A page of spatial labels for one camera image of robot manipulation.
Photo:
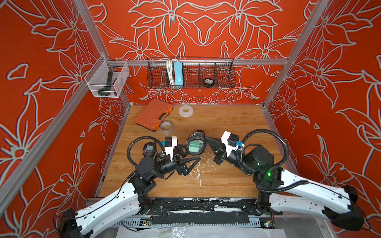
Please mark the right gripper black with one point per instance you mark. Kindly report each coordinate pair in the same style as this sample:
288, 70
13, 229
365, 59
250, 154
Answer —
221, 154

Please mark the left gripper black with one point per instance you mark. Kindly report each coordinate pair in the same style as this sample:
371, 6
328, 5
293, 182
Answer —
179, 166

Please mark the teal charger cube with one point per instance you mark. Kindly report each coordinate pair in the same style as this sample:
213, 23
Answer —
149, 148

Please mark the green charger cube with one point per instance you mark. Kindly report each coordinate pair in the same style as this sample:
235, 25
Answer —
195, 146

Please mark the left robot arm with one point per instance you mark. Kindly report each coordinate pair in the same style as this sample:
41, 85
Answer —
132, 197

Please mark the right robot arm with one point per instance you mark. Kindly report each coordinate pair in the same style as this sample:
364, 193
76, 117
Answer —
281, 190

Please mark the white tape roll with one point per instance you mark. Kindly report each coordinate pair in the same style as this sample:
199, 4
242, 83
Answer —
185, 111

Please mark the clear tape roll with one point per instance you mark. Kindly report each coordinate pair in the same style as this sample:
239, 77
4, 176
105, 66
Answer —
166, 128

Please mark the orange tool case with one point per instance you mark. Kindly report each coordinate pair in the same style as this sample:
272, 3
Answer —
153, 114

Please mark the black item in basket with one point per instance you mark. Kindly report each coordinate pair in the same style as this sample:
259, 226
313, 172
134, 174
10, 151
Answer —
208, 83

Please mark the blue power bank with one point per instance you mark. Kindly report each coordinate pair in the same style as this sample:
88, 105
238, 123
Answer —
178, 72

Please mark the dark green tool in bin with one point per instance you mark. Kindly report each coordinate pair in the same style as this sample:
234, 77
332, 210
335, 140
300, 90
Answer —
106, 90

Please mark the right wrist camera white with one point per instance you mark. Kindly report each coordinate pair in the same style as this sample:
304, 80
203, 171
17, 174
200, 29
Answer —
231, 142

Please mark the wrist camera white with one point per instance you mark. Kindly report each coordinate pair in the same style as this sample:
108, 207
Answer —
231, 142
170, 143

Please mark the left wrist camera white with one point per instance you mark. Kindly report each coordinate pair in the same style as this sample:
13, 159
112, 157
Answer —
170, 143

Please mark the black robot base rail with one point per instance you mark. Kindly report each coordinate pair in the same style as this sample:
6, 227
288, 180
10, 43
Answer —
203, 211

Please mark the black wire wall basket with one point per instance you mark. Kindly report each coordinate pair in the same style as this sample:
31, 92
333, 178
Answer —
160, 72

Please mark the clear acrylic wall bin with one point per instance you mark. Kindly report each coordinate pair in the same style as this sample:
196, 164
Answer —
97, 76

